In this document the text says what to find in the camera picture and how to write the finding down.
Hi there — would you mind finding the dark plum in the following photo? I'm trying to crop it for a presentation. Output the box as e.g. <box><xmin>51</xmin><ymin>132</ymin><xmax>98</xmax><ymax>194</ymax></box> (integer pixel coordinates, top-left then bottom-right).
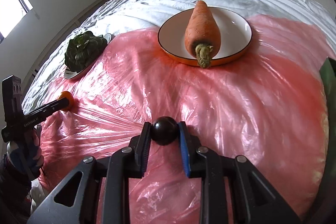
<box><xmin>150</xmin><ymin>116</ymin><xmax>179</xmax><ymax>145</ymax></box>

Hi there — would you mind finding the small smooth orange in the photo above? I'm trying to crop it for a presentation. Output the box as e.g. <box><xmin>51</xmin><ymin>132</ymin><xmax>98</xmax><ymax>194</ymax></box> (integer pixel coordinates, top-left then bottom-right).
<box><xmin>59</xmin><ymin>91</ymin><xmax>75</xmax><ymax>111</ymax></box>

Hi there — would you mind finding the left gloved hand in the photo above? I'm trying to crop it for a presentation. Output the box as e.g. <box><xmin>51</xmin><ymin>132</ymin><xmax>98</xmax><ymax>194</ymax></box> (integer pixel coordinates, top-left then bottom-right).
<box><xmin>6</xmin><ymin>126</ymin><xmax>45</xmax><ymax>181</ymax></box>

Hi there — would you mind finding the silver patterned plate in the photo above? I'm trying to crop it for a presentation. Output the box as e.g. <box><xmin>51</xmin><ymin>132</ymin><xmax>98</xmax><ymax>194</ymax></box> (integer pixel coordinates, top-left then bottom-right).
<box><xmin>64</xmin><ymin>33</ymin><xmax>115</xmax><ymax>80</ymax></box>

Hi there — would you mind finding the green bok choy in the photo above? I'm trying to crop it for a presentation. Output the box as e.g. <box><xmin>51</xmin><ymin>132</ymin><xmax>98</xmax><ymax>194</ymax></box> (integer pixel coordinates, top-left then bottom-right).
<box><xmin>65</xmin><ymin>31</ymin><xmax>108</xmax><ymax>72</ymax></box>

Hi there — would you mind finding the pink plastic sheet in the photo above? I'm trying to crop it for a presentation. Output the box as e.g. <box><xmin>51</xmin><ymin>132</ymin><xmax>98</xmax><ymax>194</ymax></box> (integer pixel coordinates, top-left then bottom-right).
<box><xmin>39</xmin><ymin>15</ymin><xmax>334</xmax><ymax>217</ymax></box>

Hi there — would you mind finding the carrot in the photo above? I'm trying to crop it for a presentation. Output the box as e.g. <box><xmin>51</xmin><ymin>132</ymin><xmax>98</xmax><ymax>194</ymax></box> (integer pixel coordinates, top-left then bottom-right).
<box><xmin>185</xmin><ymin>0</ymin><xmax>221</xmax><ymax>69</ymax></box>

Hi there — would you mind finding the orange rimmed white plate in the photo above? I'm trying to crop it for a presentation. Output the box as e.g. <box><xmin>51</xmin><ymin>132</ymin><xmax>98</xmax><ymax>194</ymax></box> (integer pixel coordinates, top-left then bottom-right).
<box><xmin>158</xmin><ymin>7</ymin><xmax>252</xmax><ymax>67</ymax></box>

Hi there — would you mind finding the white bed sheet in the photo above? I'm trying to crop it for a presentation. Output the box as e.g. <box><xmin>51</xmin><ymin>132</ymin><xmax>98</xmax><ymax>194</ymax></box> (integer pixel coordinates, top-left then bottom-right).
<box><xmin>23</xmin><ymin>0</ymin><xmax>335</xmax><ymax>121</ymax></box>

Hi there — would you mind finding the green tray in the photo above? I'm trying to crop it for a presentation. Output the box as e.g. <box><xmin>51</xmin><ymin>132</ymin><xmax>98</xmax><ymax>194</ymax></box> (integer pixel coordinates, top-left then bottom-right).
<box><xmin>319</xmin><ymin>57</ymin><xmax>335</xmax><ymax>122</ymax></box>

